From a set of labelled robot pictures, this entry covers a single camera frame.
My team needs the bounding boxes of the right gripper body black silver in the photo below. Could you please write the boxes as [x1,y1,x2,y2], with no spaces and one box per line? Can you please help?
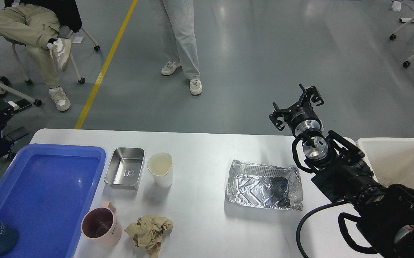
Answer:
[287,107,323,137]

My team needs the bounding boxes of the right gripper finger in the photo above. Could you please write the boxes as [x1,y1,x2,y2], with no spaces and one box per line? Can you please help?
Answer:
[295,83,324,111]
[269,102,290,131]

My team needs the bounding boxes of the stainless steel rectangular container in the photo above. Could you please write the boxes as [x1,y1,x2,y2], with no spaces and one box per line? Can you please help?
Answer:
[105,147,145,190]

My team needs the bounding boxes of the pink mug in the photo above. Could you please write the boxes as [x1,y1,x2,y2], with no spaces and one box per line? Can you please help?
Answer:
[81,201,122,248]

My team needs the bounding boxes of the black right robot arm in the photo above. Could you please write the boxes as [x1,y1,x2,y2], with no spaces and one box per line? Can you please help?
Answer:
[269,84,414,258]

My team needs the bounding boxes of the aluminium foil tray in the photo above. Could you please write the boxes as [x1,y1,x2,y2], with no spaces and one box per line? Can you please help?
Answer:
[225,160,303,212]

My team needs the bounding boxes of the white plastic bin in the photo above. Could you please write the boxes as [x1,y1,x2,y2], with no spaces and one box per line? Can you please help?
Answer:
[356,138,414,189]

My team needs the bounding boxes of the standing person grey jeans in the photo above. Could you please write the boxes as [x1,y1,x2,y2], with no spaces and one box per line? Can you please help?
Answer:
[162,0,202,95]

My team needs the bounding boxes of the white paper cup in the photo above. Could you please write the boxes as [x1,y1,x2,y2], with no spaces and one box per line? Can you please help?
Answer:
[147,152,173,188]

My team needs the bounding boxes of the crumpled brown paper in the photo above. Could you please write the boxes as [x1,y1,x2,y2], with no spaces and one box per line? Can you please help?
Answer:
[124,215,174,258]

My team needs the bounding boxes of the blue plastic tray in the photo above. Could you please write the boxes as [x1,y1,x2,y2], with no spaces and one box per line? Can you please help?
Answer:
[0,144,106,258]

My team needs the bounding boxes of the seated person khaki trousers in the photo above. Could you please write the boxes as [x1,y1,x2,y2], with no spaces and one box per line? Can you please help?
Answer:
[0,0,82,112]

